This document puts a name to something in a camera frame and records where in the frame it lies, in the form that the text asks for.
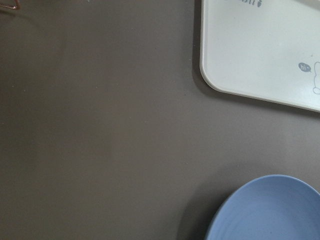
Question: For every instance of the blue plate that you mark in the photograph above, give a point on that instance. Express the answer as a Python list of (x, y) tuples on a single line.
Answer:
[(271, 207)]

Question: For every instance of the cream rabbit tray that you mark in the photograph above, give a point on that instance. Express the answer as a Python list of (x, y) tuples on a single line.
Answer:
[(263, 49)]

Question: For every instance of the copper wire bottle rack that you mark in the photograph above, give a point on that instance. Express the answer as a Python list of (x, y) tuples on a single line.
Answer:
[(10, 4)]

